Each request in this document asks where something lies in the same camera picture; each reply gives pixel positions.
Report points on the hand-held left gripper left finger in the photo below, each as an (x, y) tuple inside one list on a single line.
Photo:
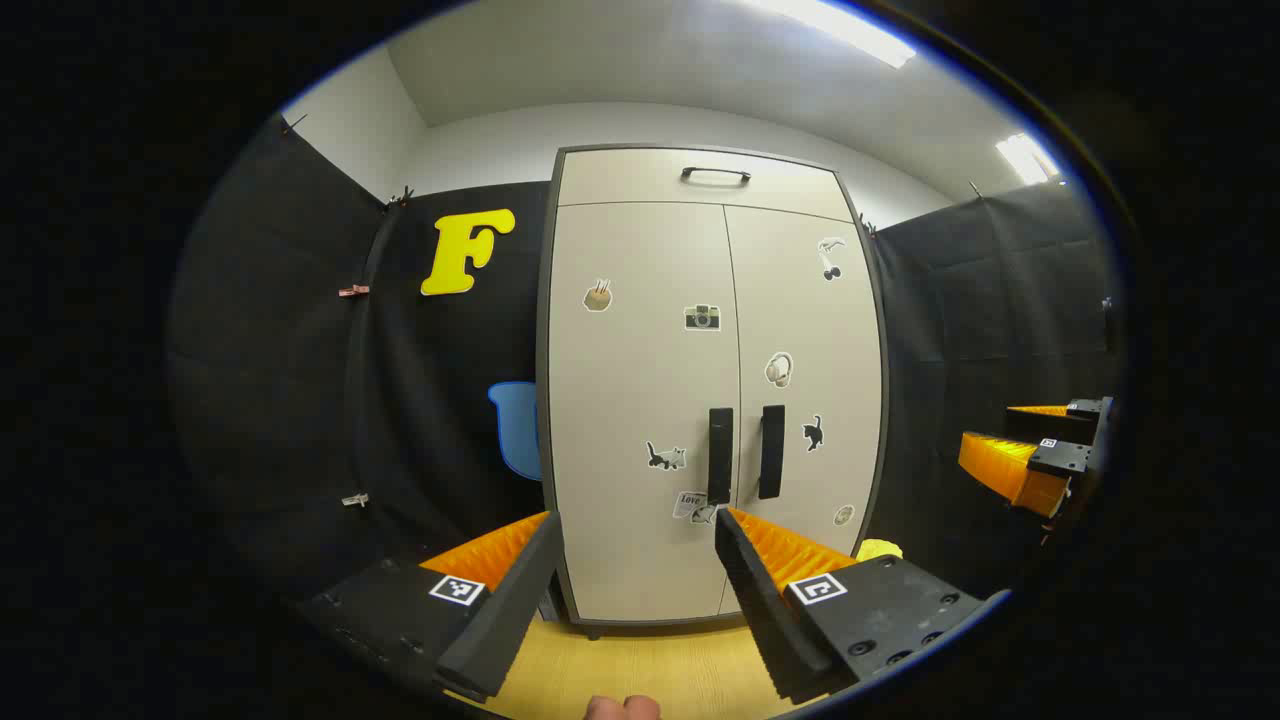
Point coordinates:
[(510, 620)]

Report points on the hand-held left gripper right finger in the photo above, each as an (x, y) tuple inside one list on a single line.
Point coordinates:
[(760, 610)]

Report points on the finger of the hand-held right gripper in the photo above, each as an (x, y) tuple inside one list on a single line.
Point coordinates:
[(1000, 465), (1085, 410)]

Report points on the beige double-door shoe cabinet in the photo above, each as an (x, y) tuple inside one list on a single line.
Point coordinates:
[(543, 420)]

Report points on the beige cabinet door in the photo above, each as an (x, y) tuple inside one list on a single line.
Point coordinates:
[(630, 400), (830, 340)]

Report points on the beige cabinet drawer front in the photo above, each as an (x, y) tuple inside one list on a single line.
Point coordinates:
[(620, 180)]

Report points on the yellow bumpy object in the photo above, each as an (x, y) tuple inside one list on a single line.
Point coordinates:
[(878, 550)]

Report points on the white cloth clip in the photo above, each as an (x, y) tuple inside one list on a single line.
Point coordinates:
[(355, 499)]

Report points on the black backdrop cloth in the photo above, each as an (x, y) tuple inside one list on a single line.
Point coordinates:
[(280, 400)]

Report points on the red cloth clip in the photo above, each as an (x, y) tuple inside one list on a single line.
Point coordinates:
[(353, 290)]

